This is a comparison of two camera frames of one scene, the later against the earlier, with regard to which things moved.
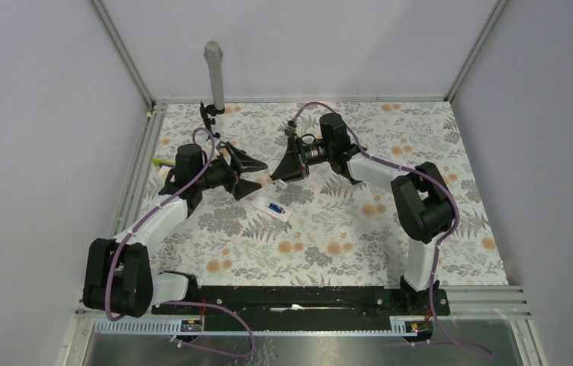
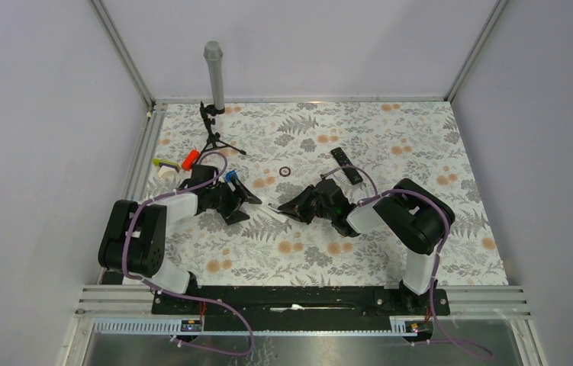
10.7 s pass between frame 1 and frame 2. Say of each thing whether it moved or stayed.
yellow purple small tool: stayed
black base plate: stayed
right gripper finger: moved
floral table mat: stayed
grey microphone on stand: stayed
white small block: stayed
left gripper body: moved
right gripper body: moved
